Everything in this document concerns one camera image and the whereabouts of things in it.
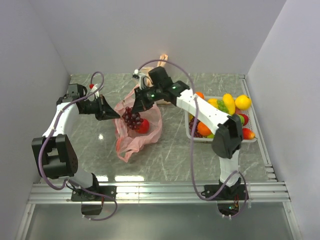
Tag yellow fake lemon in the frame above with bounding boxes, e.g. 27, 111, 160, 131
235, 94, 252, 111

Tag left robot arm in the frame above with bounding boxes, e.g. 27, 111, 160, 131
31, 83, 120, 201

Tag purple cable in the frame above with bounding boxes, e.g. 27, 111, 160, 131
37, 71, 119, 222
137, 59, 248, 219

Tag red yellow fake pear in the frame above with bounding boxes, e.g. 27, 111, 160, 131
242, 128, 256, 140

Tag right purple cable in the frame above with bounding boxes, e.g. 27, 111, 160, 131
137, 59, 248, 219

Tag green grape bunch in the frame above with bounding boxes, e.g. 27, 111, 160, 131
217, 99, 229, 114

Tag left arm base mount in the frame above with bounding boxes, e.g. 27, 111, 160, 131
70, 185, 117, 216

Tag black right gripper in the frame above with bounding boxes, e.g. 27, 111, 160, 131
131, 85, 163, 115

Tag red fake apple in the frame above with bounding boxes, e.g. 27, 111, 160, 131
135, 118, 150, 134

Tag yellow fake mango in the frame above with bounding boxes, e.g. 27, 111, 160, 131
222, 93, 236, 116

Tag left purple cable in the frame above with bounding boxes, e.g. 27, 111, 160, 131
37, 71, 119, 222

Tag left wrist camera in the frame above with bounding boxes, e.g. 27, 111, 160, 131
89, 83, 104, 98

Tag green fake guava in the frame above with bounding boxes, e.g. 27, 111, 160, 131
238, 113, 249, 126

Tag white plastic fruit basket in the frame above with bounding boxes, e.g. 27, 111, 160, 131
184, 95, 258, 144

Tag dark red grape bunch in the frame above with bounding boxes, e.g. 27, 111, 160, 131
188, 117, 201, 138

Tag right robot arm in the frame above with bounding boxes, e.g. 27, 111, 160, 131
132, 66, 243, 201

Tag orange fake orange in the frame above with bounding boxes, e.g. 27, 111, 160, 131
197, 121, 212, 137
195, 91, 205, 99

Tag pink plastic bag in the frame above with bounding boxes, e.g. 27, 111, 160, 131
113, 86, 163, 164

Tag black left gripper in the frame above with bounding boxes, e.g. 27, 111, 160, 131
80, 94, 120, 121

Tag tied beige plastic bag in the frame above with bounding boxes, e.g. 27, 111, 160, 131
138, 53, 173, 93

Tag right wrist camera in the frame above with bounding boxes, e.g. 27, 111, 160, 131
132, 69, 152, 90

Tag purple grape bunch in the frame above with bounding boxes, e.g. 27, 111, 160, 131
122, 106, 144, 131

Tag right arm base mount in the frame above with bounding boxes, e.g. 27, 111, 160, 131
214, 184, 249, 219

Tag yellow fake banana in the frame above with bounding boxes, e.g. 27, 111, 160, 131
207, 98, 219, 109

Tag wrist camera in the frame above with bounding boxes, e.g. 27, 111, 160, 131
132, 69, 152, 90
89, 83, 104, 98

